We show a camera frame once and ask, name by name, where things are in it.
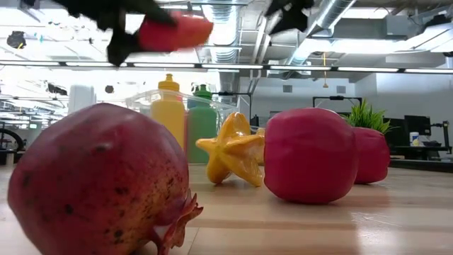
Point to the yellow toy starfruit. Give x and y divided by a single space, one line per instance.
233 152

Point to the yellow plastic bottle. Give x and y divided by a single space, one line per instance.
170 117

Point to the ribbed silver air duct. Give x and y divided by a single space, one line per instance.
226 53

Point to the black aluminium table frame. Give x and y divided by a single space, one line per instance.
424 165

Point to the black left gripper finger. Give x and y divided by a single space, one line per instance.
152 12
122 47

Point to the small green potted plant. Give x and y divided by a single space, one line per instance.
364 118

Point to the long linear ceiling lamp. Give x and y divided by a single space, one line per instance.
368 69

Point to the green plastic bottle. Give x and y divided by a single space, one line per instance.
203 127

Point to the white wipes canister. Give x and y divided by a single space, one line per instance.
414 140

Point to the toy pomegranate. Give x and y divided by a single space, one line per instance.
99 177

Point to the red toy apple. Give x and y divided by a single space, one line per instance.
371 156
311 156

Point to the yellow toy pear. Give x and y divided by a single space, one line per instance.
261 141

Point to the black desk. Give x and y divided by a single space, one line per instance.
407 148

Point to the dark red toy fruit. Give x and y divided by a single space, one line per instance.
177 33

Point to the smooth silver air duct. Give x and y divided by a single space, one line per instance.
329 17

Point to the black background rig frame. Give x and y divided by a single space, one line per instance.
336 97

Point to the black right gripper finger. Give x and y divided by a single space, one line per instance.
290 22

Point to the deep clear plastic bin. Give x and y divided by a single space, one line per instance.
230 113

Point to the black round ceiling device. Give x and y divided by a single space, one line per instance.
16 39
109 88

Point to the black computer monitor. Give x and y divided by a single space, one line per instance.
417 124

